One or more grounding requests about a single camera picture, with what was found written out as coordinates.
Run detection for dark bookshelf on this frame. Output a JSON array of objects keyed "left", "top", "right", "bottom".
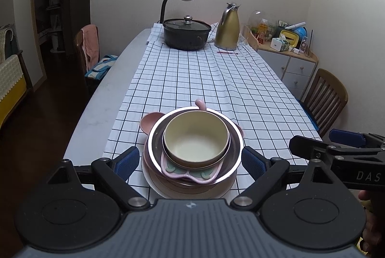
[{"left": 33, "top": 0, "right": 91, "bottom": 86}]

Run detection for pink towel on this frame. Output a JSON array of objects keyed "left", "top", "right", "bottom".
[{"left": 82, "top": 24, "right": 99, "bottom": 71}]

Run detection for glass dome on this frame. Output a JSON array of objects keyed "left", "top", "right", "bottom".
[{"left": 247, "top": 10, "right": 277, "bottom": 42}]

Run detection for checkered white tablecloth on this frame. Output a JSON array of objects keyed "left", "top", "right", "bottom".
[{"left": 102, "top": 22, "right": 322, "bottom": 198}]

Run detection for orange drink bottle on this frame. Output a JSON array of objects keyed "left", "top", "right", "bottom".
[{"left": 257, "top": 19, "right": 269, "bottom": 44}]

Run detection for large white floral plate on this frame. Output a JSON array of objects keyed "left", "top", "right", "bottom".
[{"left": 141, "top": 161, "right": 238, "bottom": 201}]

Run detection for grey drawer cabinet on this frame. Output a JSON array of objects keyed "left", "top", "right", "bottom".
[{"left": 241, "top": 26, "right": 318, "bottom": 100}]

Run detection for wooden chair left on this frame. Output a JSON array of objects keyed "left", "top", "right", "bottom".
[{"left": 74, "top": 24, "right": 101, "bottom": 93}]

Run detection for pink pot with steel bowl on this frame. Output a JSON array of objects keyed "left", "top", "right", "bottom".
[{"left": 161, "top": 100, "right": 230, "bottom": 182}]

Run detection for brown wooden chair right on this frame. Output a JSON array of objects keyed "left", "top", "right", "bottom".
[{"left": 300, "top": 68, "right": 348, "bottom": 137}]

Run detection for pink bear-shaped plate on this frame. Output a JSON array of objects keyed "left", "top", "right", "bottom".
[{"left": 140, "top": 112, "right": 246, "bottom": 195}]

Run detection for glass pot lid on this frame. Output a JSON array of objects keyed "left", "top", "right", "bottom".
[{"left": 163, "top": 15, "right": 212, "bottom": 32}]

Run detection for blue globe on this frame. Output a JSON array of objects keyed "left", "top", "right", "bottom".
[{"left": 294, "top": 27, "right": 307, "bottom": 42}]

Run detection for blue striped bag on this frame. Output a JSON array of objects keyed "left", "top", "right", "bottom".
[{"left": 85, "top": 55, "right": 118, "bottom": 81}]

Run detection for person's right hand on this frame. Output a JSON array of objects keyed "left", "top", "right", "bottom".
[{"left": 358, "top": 190, "right": 384, "bottom": 257}]

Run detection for gold thermos jug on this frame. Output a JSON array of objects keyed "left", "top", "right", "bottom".
[{"left": 215, "top": 2, "right": 240, "bottom": 51}]

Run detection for yellow tissue holder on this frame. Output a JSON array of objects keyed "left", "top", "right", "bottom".
[{"left": 279, "top": 29, "right": 300, "bottom": 47}]

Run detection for cream cushion chair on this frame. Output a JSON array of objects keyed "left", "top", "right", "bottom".
[{"left": 1, "top": 27, "right": 27, "bottom": 125}]

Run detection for large stainless steel bowl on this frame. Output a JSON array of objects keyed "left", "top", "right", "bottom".
[{"left": 143, "top": 106, "right": 244, "bottom": 186}]

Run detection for cream round bowl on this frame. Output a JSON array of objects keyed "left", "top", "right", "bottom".
[{"left": 162, "top": 110, "right": 230, "bottom": 169}]

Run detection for tissue box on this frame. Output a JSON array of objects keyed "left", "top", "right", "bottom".
[{"left": 270, "top": 34, "right": 290, "bottom": 52}]

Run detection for red pen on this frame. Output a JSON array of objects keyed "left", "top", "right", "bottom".
[{"left": 217, "top": 51, "right": 238, "bottom": 55}]

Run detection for black cooking pot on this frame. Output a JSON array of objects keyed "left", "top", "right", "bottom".
[{"left": 163, "top": 26, "right": 211, "bottom": 51}]

